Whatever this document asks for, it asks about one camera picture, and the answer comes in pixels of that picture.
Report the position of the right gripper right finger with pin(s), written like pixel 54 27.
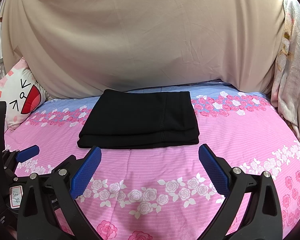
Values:
pixel 262 217

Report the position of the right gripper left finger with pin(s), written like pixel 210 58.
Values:
pixel 69 222

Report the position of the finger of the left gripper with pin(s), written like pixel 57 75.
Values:
pixel 67 168
pixel 18 156

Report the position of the black pants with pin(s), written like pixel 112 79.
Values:
pixel 130 121

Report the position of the white cartoon face pillow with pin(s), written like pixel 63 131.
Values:
pixel 22 94

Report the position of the pink floral bed sheet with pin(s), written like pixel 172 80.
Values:
pixel 165 193

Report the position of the beige headboard cover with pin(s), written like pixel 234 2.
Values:
pixel 79 48

